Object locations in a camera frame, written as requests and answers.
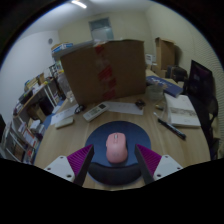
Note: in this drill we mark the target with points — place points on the wooden shelf unit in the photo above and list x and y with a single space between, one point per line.
26 126

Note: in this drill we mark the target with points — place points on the large brown cardboard box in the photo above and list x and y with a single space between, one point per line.
103 70

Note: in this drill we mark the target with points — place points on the white paper sheet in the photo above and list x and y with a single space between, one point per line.
63 113
125 108

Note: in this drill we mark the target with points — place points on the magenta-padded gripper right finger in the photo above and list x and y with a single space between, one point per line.
166 165

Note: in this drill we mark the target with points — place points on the dark blue book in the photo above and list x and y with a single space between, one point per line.
166 86

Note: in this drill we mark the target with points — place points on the blue mouse pad, black wrist rest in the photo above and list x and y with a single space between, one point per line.
136 133

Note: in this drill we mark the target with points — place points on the small white remote control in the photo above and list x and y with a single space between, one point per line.
64 122

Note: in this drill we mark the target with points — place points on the large white book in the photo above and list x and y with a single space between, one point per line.
181 110

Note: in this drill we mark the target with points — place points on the ceiling tube light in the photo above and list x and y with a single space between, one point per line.
79 4

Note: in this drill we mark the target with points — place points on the tall open cardboard box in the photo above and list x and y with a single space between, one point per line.
165 53

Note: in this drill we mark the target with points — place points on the black office chair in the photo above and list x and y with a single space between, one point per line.
203 93

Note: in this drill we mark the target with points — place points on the pale door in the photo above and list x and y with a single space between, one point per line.
101 30

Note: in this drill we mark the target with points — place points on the black marker pen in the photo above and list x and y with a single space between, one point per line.
171 126

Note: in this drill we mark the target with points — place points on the pink computer mouse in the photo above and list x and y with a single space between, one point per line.
116 148

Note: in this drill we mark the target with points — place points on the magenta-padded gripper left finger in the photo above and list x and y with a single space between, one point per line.
61 166

